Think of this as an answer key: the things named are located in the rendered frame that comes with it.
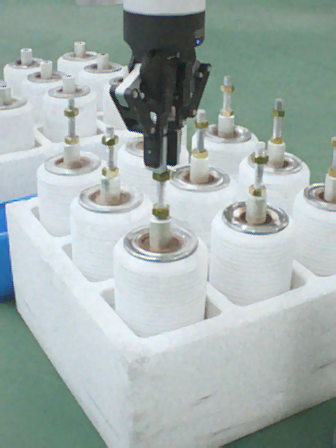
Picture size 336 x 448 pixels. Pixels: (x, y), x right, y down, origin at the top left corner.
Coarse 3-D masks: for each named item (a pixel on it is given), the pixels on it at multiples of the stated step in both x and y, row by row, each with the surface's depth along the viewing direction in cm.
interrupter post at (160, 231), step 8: (152, 216) 71; (168, 216) 71; (152, 224) 71; (160, 224) 70; (168, 224) 71; (152, 232) 71; (160, 232) 71; (168, 232) 71; (152, 240) 72; (160, 240) 71; (168, 240) 72; (160, 248) 72
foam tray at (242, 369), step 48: (48, 240) 87; (48, 288) 85; (96, 288) 78; (48, 336) 91; (96, 336) 73; (192, 336) 70; (240, 336) 73; (288, 336) 77; (96, 384) 78; (144, 384) 69; (192, 384) 73; (240, 384) 77; (288, 384) 81; (144, 432) 72; (192, 432) 76; (240, 432) 81
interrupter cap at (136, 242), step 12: (144, 228) 75; (180, 228) 75; (132, 240) 73; (144, 240) 73; (180, 240) 73; (192, 240) 73; (132, 252) 70; (144, 252) 70; (156, 252) 71; (168, 252) 71; (180, 252) 71; (192, 252) 71
